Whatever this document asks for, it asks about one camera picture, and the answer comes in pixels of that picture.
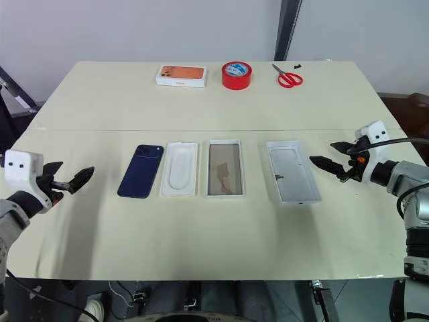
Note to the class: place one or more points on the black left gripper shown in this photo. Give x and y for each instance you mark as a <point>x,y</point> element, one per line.
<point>50,188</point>

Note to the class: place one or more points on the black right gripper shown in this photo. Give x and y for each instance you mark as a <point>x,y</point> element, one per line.
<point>356,167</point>

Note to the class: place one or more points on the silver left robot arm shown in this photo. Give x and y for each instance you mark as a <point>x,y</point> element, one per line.
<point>13,208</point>

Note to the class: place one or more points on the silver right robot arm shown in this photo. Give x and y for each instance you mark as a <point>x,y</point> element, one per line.
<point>410,188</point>

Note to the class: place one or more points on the white box lid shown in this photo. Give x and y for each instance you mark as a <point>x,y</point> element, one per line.
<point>293,172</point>

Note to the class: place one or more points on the white rectangular tray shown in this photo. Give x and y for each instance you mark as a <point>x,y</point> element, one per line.
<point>225,169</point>

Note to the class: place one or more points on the orange printed phone box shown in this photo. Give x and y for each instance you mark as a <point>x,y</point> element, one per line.
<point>182,75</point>

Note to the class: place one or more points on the dark blue smartphone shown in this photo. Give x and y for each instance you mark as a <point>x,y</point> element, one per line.
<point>140,171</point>

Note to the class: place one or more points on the black tripod legs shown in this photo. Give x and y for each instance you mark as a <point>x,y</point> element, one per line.
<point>18,92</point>

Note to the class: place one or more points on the brown chair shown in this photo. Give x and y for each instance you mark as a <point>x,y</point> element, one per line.
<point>419,114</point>

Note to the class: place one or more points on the small black clip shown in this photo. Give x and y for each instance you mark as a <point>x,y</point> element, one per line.
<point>297,66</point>

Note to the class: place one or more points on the white moulded tray insert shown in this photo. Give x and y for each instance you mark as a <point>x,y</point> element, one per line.
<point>179,169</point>

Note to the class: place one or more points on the red tape roll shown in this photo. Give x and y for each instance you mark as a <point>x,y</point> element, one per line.
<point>236,82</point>

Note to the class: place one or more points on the black metal stand pole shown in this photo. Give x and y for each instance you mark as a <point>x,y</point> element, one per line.
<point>286,30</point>

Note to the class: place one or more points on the black table leg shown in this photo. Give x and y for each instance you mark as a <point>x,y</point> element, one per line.
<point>325,302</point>

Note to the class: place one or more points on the grey robot torso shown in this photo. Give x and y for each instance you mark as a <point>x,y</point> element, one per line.
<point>414,302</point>

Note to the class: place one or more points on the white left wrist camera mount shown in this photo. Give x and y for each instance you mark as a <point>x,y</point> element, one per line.
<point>23,167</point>

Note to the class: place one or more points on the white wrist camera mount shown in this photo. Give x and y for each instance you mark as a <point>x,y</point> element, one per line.
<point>23,167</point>
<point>373,134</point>

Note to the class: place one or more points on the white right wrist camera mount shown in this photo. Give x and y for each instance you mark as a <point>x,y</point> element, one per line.
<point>373,134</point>

